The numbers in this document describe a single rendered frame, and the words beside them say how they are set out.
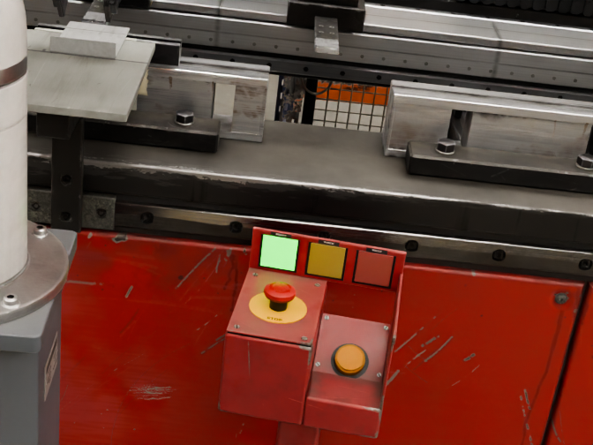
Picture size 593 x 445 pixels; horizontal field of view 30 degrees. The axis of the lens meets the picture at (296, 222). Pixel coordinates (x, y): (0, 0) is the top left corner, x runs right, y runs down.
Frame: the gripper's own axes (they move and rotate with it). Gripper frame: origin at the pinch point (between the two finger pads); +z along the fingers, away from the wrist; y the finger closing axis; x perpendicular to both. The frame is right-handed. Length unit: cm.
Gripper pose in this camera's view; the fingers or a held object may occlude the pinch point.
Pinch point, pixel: (86, 3)
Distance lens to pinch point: 148.0
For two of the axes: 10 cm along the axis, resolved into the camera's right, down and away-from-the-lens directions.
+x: -0.8, 9.2, -3.8
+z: -0.8, 3.8, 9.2
